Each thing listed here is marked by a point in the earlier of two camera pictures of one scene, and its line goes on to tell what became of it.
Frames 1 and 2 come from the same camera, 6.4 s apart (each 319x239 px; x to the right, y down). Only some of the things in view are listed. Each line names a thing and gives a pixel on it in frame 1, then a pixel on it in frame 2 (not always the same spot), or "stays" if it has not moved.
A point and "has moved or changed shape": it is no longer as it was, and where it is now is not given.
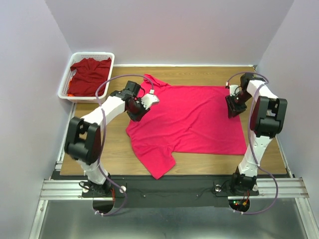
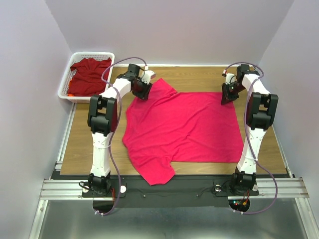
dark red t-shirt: [87, 75] stays
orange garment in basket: [69, 94] stays
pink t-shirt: [185, 119] has moved or changed shape
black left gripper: [138, 117] → [143, 95]
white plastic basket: [77, 57] stays
